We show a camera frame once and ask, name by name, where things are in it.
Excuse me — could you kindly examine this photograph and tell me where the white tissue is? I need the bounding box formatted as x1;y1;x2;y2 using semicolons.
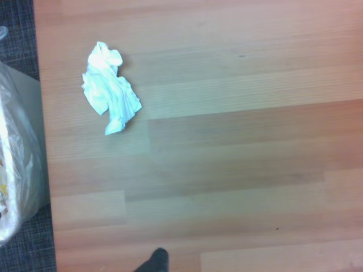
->
81;41;142;137

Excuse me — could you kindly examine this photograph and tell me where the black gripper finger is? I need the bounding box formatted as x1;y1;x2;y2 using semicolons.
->
133;247;170;272

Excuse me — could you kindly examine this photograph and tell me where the beige plastic trash bin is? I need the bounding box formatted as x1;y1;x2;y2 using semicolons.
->
0;26;50;248

